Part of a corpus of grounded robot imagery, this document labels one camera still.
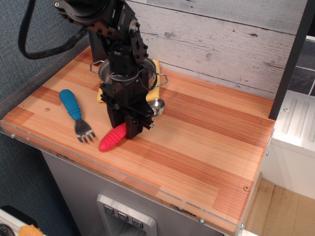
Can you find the orange black object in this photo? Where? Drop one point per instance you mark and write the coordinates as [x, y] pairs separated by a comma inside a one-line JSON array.
[[25, 230]]

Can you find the blue handled metal fork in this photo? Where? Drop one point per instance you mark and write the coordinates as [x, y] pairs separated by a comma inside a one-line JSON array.
[[83, 131]]

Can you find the dark post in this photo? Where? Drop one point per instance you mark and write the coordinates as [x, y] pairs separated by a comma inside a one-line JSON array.
[[296, 49], [98, 43]]

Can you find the dark right post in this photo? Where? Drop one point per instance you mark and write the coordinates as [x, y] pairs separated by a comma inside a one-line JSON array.
[[296, 49]]

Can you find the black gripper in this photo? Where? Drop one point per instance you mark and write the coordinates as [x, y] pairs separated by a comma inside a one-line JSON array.
[[126, 102]]

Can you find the white toy sink unit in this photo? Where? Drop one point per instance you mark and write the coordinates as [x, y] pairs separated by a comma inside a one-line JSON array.
[[290, 156]]

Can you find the yellow cloth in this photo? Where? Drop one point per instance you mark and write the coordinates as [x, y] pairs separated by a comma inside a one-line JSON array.
[[152, 95]]

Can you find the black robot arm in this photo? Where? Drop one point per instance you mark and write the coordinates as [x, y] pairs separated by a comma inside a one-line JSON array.
[[125, 75]]

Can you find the dark left post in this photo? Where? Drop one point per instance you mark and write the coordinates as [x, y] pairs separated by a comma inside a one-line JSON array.
[[98, 43]]

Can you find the silver dispenser panel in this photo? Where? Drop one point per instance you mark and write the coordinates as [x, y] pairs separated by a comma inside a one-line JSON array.
[[122, 220]]

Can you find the red handled metal spoon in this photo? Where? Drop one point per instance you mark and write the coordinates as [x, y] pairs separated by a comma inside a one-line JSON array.
[[119, 132]]

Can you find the stainless steel pot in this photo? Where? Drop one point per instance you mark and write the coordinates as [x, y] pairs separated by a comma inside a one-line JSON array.
[[102, 69]]

